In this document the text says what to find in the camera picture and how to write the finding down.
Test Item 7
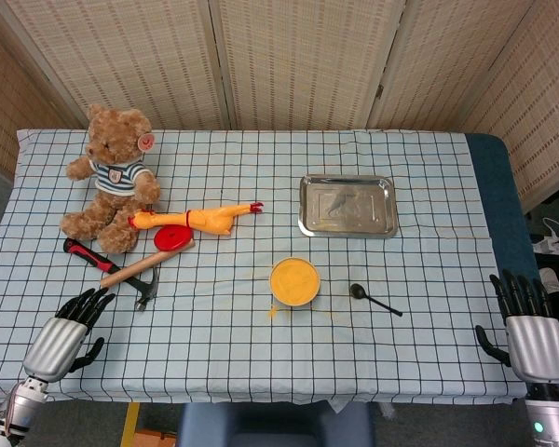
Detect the dark blue padded table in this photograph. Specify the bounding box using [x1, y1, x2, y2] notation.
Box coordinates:
[463, 132, 541, 286]

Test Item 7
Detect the orange powder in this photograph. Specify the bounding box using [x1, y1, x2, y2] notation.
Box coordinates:
[271, 258, 320, 302]

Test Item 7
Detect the silver metal tray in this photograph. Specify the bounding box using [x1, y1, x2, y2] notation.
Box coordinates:
[297, 173, 399, 240]

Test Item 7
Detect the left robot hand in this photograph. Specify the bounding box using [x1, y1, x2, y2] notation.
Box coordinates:
[21, 287, 116, 384]

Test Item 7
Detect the yellow rubber chicken toy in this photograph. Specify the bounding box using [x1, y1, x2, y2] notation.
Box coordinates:
[128, 200, 265, 237]

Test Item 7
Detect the beige woven folding screen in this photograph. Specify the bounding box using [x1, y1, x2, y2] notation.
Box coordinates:
[0, 0, 559, 215]

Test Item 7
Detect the yellow powder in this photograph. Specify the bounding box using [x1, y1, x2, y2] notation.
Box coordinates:
[264, 302, 293, 323]

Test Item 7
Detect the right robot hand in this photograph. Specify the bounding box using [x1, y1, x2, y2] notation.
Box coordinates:
[474, 268, 559, 386]

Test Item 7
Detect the black spoon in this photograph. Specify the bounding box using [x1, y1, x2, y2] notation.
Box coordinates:
[348, 282, 403, 318]

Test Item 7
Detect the claw hammer red black handle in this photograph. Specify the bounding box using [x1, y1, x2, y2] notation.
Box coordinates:
[63, 237, 160, 312]

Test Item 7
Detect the brown teddy bear striped shirt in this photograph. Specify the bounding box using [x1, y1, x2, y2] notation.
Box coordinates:
[59, 102, 163, 255]

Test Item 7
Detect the blue grid checked tablecloth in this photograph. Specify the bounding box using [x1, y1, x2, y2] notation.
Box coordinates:
[0, 128, 539, 411]

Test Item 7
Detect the orange box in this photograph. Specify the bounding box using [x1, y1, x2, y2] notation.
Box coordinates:
[132, 430, 178, 447]

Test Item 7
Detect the white bowl of yellow powder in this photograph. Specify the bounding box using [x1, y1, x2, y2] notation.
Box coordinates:
[268, 256, 321, 308]

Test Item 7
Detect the plain wooden handle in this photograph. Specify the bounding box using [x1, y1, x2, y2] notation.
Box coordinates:
[100, 239, 197, 290]

